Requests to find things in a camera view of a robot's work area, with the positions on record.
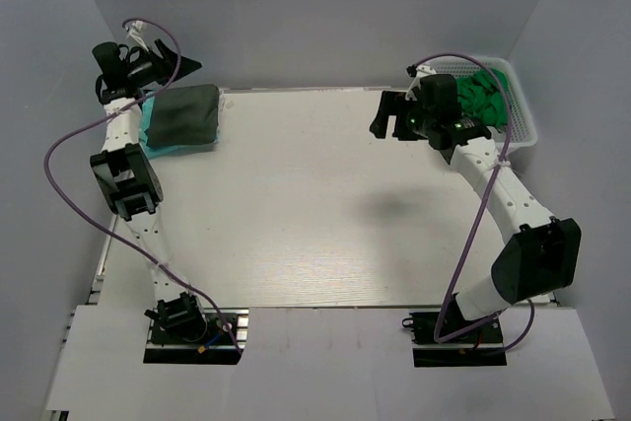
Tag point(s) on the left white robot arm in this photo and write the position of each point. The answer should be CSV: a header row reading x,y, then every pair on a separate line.
x,y
129,184

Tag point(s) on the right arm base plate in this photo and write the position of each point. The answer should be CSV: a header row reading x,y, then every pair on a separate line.
x,y
482,347

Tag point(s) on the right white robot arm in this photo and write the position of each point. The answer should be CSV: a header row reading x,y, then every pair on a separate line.
x,y
540,252

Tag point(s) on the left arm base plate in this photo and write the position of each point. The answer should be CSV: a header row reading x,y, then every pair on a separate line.
x,y
211,346

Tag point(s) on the white plastic basket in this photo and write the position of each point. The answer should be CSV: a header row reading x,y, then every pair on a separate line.
x,y
522,129

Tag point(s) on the folded teal t shirt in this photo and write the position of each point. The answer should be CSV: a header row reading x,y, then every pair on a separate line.
x,y
155,153

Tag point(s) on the green t shirt in basket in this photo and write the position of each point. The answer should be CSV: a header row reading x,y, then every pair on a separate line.
x,y
479,96

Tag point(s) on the dark grey t shirt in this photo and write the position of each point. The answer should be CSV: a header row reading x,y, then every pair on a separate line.
x,y
186,116

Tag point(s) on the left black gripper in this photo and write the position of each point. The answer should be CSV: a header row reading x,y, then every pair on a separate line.
x,y
164,68

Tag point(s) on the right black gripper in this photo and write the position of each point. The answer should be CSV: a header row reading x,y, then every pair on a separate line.
x,y
390,103

